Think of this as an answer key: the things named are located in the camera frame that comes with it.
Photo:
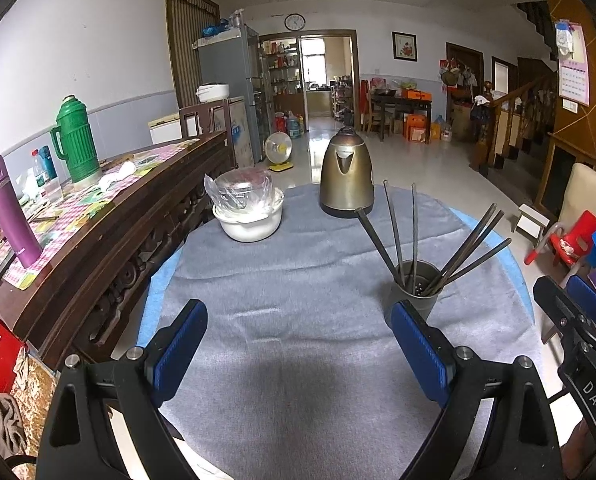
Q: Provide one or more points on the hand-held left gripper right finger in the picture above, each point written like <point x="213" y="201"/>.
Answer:
<point x="420" y="355"/>

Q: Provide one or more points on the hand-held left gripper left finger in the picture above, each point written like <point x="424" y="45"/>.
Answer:
<point x="178" y="350"/>

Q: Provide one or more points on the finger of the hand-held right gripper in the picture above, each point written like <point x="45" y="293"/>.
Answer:
<point x="552" y="305"/>
<point x="587" y="300"/>

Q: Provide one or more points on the grey metal cup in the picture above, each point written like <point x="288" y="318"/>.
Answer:
<point x="430" y="302"/>

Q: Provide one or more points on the bunch of metal chopsticks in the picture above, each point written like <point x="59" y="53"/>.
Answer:
<point x="414" y="230"/>

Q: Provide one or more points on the person's right forearm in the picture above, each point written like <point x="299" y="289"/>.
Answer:
<point x="582" y="455"/>

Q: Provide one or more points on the light blue cloth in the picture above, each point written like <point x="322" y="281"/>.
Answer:
<point x="155" y="300"/>

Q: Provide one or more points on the red plastic stool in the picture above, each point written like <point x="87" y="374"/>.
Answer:
<point x="575" y="240"/>

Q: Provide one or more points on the small white step stool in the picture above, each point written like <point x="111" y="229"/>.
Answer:
<point x="530" y="220"/>

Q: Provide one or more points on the beige chair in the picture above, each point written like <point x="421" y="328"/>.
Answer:
<point x="585" y="190"/>

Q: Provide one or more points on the dark wooden sideboard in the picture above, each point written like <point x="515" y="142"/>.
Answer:
<point x="128" y="240"/>

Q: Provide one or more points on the grey tablecloth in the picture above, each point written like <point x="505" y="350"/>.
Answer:
<point x="288" y="285"/>

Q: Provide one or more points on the white bowl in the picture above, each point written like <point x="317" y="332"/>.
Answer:
<point x="250" y="227"/>

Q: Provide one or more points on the gold speckled carton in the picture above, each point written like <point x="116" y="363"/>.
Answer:
<point x="40" y="400"/>

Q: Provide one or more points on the checkered patterned cloth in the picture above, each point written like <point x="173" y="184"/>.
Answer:
<point x="78" y="215"/>

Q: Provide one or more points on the white crumpled tissue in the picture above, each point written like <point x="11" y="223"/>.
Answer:
<point x="119" y="174"/>

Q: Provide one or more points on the brass electric kettle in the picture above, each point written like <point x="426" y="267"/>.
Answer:
<point x="345" y="185"/>

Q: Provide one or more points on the wooden stair railing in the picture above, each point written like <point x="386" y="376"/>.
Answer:
<point x="515" y="120"/>

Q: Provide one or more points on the grey-brown rag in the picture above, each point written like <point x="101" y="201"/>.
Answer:
<point x="0" y="420"/>

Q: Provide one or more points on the black flat object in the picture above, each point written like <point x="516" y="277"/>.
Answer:
<point x="2" y="270"/>

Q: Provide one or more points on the clear plastic container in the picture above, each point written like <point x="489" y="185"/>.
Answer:
<point x="54" y="191"/>

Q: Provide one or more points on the yellow jug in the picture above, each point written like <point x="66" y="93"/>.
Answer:
<point x="437" y="130"/>

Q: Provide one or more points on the purple thermos bottle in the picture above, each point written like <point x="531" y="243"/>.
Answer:
<point x="13" y="220"/>

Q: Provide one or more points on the white chest freezer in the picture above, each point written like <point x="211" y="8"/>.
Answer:
<point x="165" y="130"/>

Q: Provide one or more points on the tall orange box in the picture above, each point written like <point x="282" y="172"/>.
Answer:
<point x="416" y="128"/>

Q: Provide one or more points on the clear plastic water bottle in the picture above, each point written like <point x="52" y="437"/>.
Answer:
<point x="38" y="175"/>

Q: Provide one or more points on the blue bottle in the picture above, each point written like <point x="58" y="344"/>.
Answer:
<point x="50" y="165"/>

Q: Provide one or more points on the round white heater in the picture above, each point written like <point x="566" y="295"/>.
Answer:
<point x="279" y="147"/>

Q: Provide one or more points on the green thermos flask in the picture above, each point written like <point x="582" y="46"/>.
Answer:
<point x="80" y="145"/>

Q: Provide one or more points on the narrow dark wooden door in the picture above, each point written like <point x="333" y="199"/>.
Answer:
<point x="504" y="77"/>

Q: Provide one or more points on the dark wooden chair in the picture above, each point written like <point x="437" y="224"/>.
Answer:
<point x="203" y="107"/>

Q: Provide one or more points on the dark wooden dining table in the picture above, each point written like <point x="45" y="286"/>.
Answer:
<point x="397" y="110"/>

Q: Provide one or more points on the flat orange box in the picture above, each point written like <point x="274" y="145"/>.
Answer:
<point x="416" y="95"/>

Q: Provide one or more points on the large blue water jug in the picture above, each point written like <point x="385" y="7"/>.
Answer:
<point x="295" y="127"/>

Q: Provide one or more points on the white rice cooker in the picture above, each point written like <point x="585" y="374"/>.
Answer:
<point x="213" y="93"/>

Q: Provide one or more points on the wide dark wooden door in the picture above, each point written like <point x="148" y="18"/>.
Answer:
<point x="465" y="60"/>

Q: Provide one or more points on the grey refrigerator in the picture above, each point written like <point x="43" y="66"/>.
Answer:
<point x="225" y="65"/>

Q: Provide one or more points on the framed picture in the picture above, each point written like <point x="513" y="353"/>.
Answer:
<point x="404" y="46"/>

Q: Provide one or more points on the glass display shelf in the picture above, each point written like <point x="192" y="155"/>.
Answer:
<point x="280" y="67"/>

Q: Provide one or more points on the brown striped curtain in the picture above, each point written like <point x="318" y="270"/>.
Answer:
<point x="193" y="35"/>

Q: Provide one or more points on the small blue bag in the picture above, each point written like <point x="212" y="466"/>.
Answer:
<point x="215" y="29"/>

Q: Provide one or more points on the pink wall calendar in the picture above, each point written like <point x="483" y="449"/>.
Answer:
<point x="575" y="75"/>

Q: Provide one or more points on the round wall clock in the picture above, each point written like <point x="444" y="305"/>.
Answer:
<point x="295" y="22"/>

